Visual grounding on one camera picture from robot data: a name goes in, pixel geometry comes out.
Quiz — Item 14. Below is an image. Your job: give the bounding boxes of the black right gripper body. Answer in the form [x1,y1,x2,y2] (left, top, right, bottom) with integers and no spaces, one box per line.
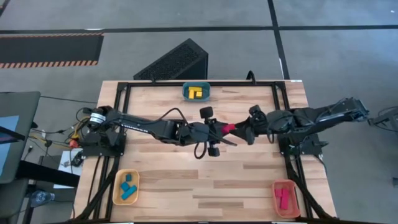
[245,113,274,146]

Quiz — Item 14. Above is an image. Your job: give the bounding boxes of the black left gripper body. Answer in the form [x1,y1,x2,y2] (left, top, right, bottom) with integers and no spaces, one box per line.
[178,121,222,157]

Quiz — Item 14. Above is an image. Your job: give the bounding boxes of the red cube block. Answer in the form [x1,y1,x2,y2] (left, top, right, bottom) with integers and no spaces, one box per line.
[221,123,236,136]

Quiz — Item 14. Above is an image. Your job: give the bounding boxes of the teal plastic bin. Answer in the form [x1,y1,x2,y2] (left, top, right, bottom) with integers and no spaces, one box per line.
[182,81,211,102]

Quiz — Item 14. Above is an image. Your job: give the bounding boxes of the black mesh computer case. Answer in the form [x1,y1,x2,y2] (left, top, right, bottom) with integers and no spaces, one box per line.
[132,38,209,81]

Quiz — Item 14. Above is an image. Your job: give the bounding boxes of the red-orange plastic bin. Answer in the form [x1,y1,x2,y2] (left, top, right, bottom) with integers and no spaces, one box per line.
[272,179,301,219]

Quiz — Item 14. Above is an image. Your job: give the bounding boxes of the yellow plastic bin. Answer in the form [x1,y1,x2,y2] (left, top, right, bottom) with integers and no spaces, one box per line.
[112,169,141,206]

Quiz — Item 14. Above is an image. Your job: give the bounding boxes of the white paper sheet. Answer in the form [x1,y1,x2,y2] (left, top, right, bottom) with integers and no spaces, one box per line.
[53,149,84,189]

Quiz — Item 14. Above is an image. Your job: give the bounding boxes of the black side shelf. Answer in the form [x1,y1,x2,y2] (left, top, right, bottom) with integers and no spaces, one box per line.
[17,155,80,188]

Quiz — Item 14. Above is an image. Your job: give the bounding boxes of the clear water bottle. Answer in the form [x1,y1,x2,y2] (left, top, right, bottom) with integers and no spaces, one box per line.
[30,190,56,208]

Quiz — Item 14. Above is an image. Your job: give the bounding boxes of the black hazard-striped floor mat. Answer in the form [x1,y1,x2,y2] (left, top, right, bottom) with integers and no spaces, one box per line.
[0,32,104,69]

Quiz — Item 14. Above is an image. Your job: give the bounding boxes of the dark grey desk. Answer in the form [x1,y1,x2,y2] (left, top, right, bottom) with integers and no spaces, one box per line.
[0,91,42,184]

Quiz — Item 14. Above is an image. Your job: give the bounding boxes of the blue screen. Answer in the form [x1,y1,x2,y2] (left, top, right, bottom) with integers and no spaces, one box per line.
[0,114,20,177]

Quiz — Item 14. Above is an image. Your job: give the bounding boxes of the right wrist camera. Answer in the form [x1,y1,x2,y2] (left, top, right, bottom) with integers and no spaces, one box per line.
[248,104,263,118]

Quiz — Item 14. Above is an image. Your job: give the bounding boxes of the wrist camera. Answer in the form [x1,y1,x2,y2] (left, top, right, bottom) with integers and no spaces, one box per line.
[248,104,263,118]
[199,106,215,123]

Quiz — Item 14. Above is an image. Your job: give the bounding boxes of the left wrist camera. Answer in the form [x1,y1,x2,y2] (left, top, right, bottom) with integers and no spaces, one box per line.
[199,106,215,123]

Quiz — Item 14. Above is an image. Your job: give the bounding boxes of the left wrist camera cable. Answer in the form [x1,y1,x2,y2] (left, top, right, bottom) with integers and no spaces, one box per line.
[149,107,208,160]

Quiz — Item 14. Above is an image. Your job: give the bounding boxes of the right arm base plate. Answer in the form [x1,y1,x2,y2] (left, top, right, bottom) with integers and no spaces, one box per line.
[277,130,329,156]

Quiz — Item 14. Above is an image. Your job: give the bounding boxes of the black table frame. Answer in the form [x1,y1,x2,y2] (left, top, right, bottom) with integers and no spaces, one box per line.
[70,80,345,224]

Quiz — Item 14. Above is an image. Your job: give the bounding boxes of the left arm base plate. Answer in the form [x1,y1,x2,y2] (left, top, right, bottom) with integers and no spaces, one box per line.
[81,130,127,157]

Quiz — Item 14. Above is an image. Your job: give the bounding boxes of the orange cable connector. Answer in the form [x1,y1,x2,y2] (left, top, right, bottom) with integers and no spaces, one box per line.
[68,130,80,149]

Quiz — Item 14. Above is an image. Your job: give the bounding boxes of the tangled cable bundle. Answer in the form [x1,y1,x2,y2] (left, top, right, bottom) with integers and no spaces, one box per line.
[24,107,94,161]

